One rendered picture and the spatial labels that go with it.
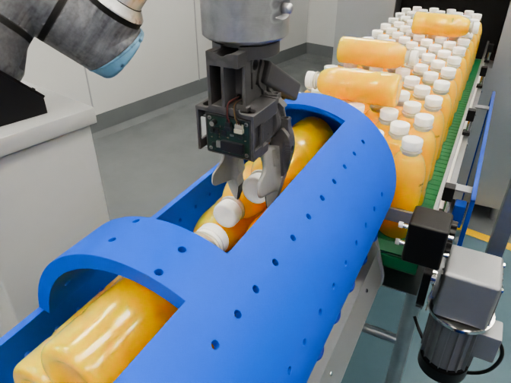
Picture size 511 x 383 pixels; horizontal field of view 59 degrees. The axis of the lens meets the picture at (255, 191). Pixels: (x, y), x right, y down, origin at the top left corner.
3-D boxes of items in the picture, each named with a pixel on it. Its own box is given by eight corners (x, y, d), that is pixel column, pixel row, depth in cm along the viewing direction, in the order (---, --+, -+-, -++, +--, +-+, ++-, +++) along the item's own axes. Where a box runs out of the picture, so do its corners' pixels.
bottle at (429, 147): (401, 208, 103) (417, 134, 93) (386, 193, 108) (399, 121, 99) (429, 204, 104) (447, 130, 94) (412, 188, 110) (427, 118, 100)
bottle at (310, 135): (328, 163, 76) (280, 214, 61) (290, 149, 78) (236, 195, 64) (338, 125, 72) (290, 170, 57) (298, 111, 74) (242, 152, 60)
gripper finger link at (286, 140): (258, 175, 56) (247, 108, 52) (265, 169, 57) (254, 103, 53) (293, 178, 54) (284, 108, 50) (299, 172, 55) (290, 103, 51)
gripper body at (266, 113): (196, 153, 51) (188, 45, 45) (233, 126, 57) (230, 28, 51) (256, 169, 48) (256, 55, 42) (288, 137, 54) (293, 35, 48)
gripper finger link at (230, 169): (199, 207, 57) (206, 145, 52) (223, 185, 62) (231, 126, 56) (220, 216, 56) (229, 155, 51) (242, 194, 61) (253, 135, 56)
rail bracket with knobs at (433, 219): (389, 263, 88) (398, 219, 82) (397, 242, 93) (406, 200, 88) (442, 279, 84) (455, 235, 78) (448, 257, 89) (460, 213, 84)
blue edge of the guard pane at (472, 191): (409, 346, 125) (450, 195, 99) (448, 206, 186) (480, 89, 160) (428, 353, 123) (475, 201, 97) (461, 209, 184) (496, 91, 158)
